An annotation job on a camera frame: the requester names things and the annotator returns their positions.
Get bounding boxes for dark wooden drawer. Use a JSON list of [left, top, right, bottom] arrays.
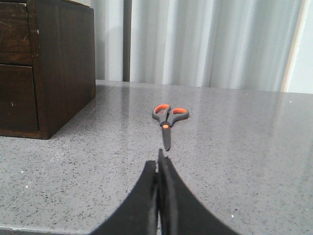
[[0, 65, 39, 132], [0, 2, 32, 65]]

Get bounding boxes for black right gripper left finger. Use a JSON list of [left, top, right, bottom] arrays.
[[92, 161, 158, 235]]

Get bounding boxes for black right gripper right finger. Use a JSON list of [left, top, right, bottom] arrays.
[[158, 149, 237, 235]]

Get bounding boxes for white pleated curtain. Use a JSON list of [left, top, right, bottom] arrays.
[[90, 0, 313, 94]]

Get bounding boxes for dark wooden drawer cabinet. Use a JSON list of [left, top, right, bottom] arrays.
[[0, 0, 95, 139]]

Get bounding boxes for grey orange scissors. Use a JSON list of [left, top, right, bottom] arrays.
[[152, 104, 189, 151]]

